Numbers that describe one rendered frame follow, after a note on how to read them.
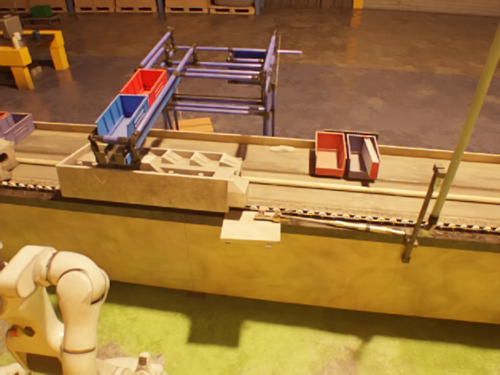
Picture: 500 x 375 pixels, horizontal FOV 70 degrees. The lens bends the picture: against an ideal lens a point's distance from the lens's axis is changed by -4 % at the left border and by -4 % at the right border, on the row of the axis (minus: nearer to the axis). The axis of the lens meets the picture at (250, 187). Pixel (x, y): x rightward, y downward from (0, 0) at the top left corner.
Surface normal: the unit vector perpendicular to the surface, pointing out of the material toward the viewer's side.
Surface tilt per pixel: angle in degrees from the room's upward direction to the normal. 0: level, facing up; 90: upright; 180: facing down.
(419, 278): 90
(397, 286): 90
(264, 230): 0
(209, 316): 0
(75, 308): 63
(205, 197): 80
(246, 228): 0
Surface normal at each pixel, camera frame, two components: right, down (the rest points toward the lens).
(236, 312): 0.00, -0.80
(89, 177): -0.14, 0.45
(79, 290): 0.07, -0.13
